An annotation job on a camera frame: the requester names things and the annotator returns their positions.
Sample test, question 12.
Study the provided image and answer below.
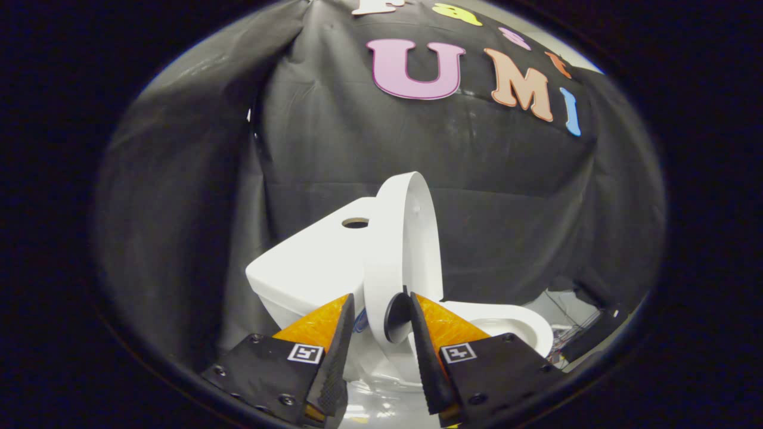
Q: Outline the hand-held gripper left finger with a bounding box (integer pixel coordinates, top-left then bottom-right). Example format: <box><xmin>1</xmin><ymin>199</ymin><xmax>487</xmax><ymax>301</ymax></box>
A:
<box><xmin>200</xmin><ymin>292</ymin><xmax>356</xmax><ymax>427</ymax></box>

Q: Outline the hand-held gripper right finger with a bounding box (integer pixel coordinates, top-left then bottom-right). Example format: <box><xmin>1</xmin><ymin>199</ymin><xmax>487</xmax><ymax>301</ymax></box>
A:
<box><xmin>408</xmin><ymin>292</ymin><xmax>567</xmax><ymax>428</ymax></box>

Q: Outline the white toilet bowl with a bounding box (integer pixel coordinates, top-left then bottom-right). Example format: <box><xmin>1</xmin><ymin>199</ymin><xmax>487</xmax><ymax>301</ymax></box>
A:
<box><xmin>345</xmin><ymin>352</ymin><xmax>445</xmax><ymax>425</ymax></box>

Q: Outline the black backdrop cloth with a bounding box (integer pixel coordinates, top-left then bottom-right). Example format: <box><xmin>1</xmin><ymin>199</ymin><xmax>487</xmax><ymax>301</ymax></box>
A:
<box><xmin>95</xmin><ymin>0</ymin><xmax>665</xmax><ymax>382</ymax></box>

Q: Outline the tangle of black cables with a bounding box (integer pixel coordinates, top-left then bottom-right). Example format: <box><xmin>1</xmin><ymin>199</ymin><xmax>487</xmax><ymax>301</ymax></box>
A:
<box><xmin>545</xmin><ymin>291</ymin><xmax>606</xmax><ymax>365</ymax></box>

